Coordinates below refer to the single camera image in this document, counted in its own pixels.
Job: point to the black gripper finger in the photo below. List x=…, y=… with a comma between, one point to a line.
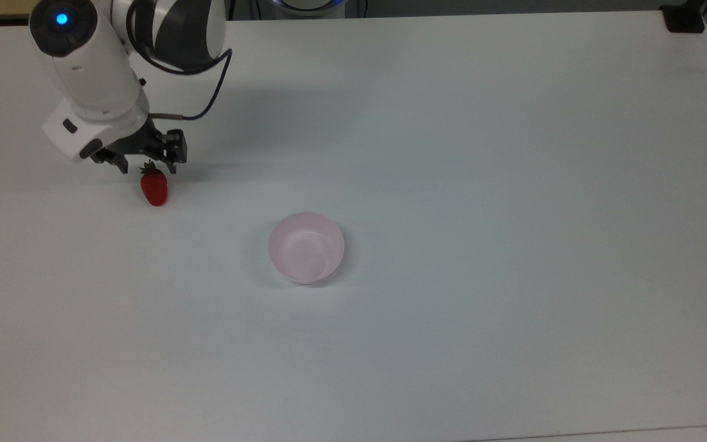
x=115, y=159
x=171, y=149

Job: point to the red strawberry green leaves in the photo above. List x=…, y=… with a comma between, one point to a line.
x=154, y=188

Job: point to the pink plastic bowl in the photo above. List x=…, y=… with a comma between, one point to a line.
x=306, y=248

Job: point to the black table clamp mount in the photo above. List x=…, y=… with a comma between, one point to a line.
x=683, y=19

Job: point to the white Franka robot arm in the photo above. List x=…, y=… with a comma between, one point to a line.
x=92, y=61

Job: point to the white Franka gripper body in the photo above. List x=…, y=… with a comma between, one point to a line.
x=92, y=129

